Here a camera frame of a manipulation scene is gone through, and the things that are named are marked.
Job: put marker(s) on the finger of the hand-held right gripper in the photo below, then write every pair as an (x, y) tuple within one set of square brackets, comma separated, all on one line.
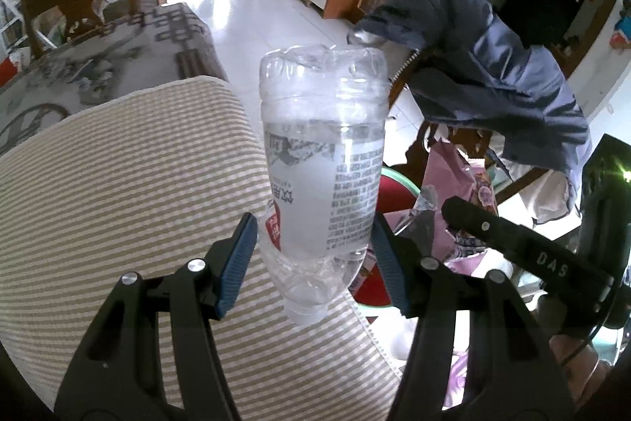
[(522, 248)]

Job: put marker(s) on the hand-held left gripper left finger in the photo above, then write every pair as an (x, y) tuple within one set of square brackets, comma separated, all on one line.
[(236, 263)]

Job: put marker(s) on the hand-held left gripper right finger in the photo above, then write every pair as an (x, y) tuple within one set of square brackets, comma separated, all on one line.
[(389, 268)]

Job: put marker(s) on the red bin with green rim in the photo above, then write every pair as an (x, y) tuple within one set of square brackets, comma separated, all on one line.
[(397, 196)]

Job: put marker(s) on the pink snack bag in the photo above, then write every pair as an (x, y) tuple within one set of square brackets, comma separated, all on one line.
[(453, 174)]

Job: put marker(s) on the clear plastic bottle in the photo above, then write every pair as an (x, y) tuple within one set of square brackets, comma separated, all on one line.
[(320, 130)]

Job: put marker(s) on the person's right hand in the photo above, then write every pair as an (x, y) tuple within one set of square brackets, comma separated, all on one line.
[(581, 366)]

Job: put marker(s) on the carved wooden chair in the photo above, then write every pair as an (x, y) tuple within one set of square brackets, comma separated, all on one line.
[(419, 154)]

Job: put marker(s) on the beige striped mat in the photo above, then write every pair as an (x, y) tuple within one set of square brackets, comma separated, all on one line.
[(123, 184)]

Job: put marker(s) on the blue grey jacket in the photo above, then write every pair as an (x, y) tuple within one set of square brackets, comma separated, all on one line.
[(493, 80)]

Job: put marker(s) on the dark door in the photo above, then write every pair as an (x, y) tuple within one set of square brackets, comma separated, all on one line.
[(542, 2)]

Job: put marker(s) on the red bag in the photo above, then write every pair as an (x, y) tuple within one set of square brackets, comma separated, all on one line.
[(6, 73)]

